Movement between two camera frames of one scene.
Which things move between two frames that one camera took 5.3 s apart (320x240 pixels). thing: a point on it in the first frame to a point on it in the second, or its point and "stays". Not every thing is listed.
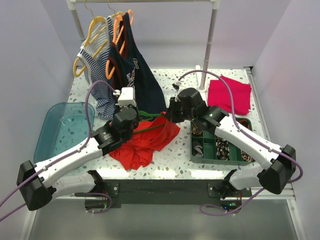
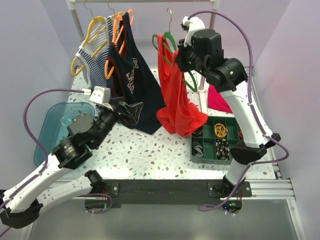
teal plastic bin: x=64 y=126 stays
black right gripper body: x=178 y=114 to x=188 y=61
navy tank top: x=129 y=68 stays
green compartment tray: x=208 y=147 stays
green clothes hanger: x=151 y=115 to x=170 y=35
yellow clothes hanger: x=89 y=31 stays
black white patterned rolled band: x=222 y=149 stays
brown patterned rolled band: x=196 y=132 stays
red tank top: x=151 y=135 to x=178 y=115
